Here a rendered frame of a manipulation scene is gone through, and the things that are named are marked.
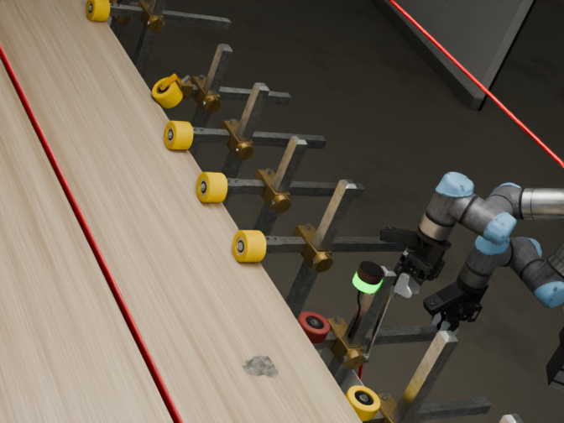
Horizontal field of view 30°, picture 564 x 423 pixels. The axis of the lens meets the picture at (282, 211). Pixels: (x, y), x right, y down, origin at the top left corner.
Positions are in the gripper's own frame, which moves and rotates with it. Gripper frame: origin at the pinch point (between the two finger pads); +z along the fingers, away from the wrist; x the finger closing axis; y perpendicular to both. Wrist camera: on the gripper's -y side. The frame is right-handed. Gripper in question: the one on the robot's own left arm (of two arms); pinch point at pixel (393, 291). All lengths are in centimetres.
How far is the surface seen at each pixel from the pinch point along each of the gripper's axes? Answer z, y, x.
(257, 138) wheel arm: 5, -71, 24
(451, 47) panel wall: 79, -198, 374
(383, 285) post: -6.1, 1.4, -9.6
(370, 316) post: 3.7, 1.6, -8.9
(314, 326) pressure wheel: 10.4, -6.7, -17.4
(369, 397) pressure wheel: 10.4, 16.6, -23.5
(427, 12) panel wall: 74, -232, 390
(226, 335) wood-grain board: 10.7, -14.2, -41.0
